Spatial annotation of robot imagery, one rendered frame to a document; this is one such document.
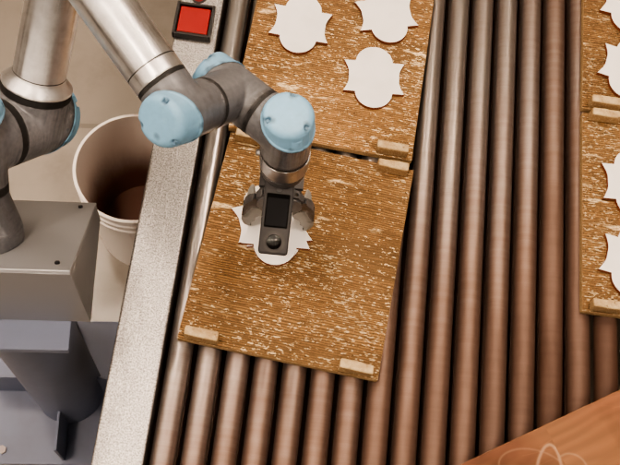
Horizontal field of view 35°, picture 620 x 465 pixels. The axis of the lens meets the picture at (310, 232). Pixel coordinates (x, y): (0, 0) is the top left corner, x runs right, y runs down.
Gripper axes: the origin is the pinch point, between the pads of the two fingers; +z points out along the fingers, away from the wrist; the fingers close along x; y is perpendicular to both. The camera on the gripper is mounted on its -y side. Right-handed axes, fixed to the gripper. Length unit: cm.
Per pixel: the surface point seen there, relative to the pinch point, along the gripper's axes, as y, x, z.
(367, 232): 4.7, -16.6, 9.2
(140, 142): 54, 37, 79
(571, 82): 42, -56, 12
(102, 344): 5, 42, 102
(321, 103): 30.4, -6.6, 9.3
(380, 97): 32.5, -17.8, 8.3
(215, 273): -5.9, 9.9, 9.2
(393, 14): 52, -20, 8
